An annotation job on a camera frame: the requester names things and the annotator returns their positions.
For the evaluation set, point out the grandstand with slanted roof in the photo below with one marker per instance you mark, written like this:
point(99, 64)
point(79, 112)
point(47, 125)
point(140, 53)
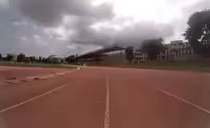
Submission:
point(108, 55)

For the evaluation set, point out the red running track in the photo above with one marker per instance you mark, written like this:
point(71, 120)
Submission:
point(133, 100)

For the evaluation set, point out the pale concrete kerb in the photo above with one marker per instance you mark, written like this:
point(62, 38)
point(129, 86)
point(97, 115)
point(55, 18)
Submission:
point(43, 76)

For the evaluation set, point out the large dark tree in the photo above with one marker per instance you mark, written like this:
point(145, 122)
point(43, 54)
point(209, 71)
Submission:
point(201, 30)

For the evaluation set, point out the grass field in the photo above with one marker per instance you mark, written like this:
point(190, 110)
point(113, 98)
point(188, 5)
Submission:
point(33, 64)

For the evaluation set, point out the pale multi-storey building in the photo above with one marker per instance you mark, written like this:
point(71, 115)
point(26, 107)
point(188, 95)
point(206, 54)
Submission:
point(178, 50)

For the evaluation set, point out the row of distant trees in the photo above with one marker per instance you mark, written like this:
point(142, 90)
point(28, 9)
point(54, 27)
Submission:
point(23, 58)

